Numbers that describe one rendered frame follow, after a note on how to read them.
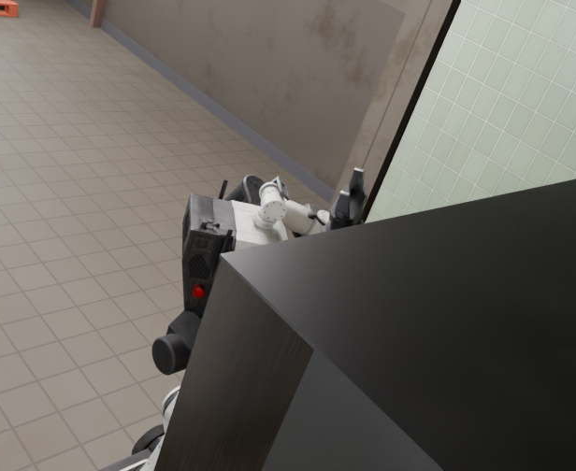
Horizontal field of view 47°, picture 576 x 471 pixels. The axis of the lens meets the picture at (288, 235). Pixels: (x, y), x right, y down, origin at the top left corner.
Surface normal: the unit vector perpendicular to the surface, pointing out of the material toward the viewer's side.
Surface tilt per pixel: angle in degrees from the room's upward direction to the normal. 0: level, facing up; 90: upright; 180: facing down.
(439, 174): 90
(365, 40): 90
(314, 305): 0
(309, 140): 90
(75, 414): 0
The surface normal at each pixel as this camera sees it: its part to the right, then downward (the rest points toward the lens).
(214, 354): -0.70, 0.15
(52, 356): 0.30, -0.82
